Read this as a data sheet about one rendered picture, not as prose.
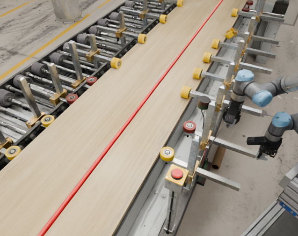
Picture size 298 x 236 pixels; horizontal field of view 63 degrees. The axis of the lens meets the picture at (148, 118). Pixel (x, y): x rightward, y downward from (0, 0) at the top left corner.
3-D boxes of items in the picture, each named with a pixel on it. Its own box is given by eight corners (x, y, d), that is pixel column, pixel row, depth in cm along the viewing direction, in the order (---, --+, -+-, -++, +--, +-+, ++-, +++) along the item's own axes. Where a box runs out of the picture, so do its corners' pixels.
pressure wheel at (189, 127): (195, 134, 160) (198, 122, 152) (191, 143, 155) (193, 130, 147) (184, 130, 162) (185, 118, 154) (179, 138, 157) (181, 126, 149)
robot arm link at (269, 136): (266, 134, 124) (268, 123, 129) (263, 139, 127) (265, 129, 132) (282, 138, 121) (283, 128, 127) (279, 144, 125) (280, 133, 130)
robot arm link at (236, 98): (246, 97, 119) (229, 92, 121) (243, 104, 122) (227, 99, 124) (249, 89, 123) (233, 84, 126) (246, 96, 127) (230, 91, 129)
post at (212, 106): (203, 155, 160) (217, 100, 126) (201, 159, 158) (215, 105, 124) (198, 153, 161) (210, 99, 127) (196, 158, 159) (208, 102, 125)
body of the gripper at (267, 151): (273, 158, 133) (281, 145, 124) (257, 153, 135) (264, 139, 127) (274, 149, 138) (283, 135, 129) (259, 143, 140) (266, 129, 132)
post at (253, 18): (241, 64, 241) (256, 16, 207) (240, 66, 239) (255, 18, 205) (237, 63, 242) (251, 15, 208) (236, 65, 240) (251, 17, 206)
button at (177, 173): (183, 173, 91) (184, 170, 90) (179, 181, 89) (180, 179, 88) (173, 168, 93) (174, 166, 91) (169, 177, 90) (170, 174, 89)
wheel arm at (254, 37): (278, 43, 217) (279, 40, 214) (278, 44, 215) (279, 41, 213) (236, 34, 228) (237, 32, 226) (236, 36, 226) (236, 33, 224)
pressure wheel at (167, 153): (169, 156, 148) (170, 143, 140) (175, 166, 143) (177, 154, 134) (157, 160, 146) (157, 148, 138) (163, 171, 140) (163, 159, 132)
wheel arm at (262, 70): (271, 72, 185) (272, 68, 183) (270, 75, 183) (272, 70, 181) (207, 57, 201) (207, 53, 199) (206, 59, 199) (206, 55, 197)
